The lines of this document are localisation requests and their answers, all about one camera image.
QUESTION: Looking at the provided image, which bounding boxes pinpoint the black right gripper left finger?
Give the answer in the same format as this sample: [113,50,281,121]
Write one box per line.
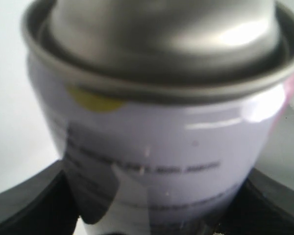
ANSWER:
[0,161,79,235]

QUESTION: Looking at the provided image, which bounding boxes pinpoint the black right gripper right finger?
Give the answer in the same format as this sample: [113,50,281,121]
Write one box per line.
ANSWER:
[216,169,294,235]

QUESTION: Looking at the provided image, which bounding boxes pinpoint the white dotted spray paint can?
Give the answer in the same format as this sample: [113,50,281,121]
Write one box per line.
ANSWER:
[22,0,294,235]

